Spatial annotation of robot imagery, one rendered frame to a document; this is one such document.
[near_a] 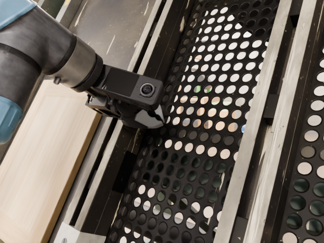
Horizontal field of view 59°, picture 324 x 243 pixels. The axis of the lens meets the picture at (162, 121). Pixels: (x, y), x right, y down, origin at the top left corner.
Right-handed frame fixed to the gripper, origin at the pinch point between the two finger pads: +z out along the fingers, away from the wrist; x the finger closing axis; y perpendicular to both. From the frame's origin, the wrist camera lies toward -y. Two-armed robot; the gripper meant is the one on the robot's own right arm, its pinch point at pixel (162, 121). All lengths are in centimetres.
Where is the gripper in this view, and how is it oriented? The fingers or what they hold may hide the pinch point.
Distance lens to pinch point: 58.9
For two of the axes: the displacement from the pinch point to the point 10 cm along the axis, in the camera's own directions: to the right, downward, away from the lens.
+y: -7.5, -0.9, 6.6
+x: -3.3, 9.1, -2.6
